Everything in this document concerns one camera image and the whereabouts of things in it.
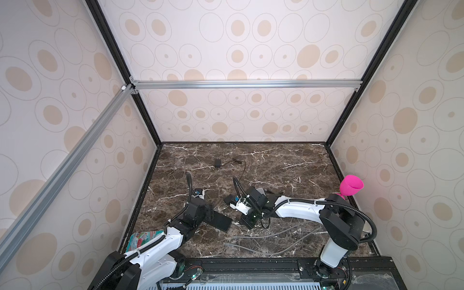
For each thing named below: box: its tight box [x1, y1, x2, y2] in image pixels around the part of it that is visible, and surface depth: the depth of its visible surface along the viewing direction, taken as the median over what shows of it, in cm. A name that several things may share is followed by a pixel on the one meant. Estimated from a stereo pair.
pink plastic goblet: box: [335, 174, 365, 200], surface depth 83 cm
